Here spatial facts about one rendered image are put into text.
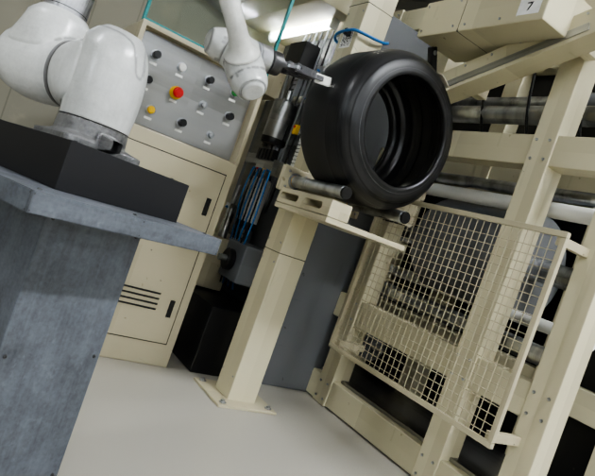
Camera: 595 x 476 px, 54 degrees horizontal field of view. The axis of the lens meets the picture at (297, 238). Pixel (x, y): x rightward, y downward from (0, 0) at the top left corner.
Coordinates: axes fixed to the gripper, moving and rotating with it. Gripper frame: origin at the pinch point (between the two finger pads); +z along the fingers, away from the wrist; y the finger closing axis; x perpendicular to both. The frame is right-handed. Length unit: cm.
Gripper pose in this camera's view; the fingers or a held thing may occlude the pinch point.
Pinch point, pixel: (321, 79)
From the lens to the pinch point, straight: 201.4
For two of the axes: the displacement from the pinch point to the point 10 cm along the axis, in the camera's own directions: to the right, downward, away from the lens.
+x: -2.2, 9.7, 0.9
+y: -5.0, -1.9, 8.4
